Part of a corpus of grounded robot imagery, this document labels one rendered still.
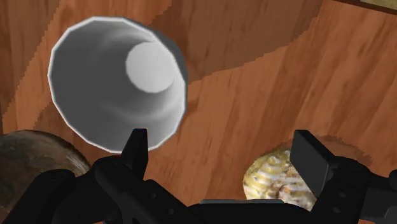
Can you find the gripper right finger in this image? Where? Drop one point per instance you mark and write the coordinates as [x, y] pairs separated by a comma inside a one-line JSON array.
[[341, 186]]

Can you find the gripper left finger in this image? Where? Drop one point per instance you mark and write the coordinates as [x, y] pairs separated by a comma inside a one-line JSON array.
[[124, 183]]

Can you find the yellow and white round pastry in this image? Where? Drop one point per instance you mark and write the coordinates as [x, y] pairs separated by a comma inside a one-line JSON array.
[[273, 181]]

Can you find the white cup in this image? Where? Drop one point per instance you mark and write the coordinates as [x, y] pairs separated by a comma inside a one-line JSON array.
[[108, 93]]

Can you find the brown round object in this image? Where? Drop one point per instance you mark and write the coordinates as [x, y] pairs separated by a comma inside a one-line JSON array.
[[28, 158]]

